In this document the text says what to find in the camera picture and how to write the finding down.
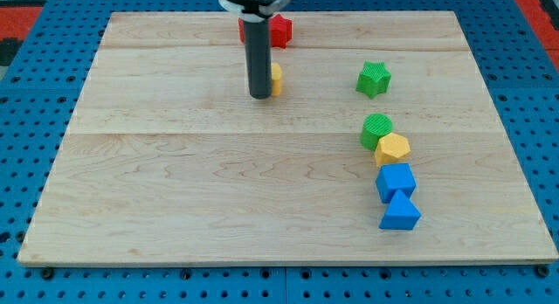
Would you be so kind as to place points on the green cylinder block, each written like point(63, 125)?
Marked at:
point(375, 126)

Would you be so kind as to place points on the green star block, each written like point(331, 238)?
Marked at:
point(373, 79)

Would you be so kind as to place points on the wooden board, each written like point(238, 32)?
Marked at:
point(167, 161)

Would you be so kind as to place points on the blue cube block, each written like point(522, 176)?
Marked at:
point(393, 177)

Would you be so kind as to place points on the yellow heart block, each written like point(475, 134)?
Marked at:
point(277, 79)

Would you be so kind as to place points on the blue triangle block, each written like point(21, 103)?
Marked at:
point(401, 213)

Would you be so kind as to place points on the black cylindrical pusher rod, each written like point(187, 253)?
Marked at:
point(258, 59)

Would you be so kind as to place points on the yellow hexagon block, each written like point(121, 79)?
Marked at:
point(392, 148)

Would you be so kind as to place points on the red circle block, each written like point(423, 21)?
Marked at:
point(274, 32)

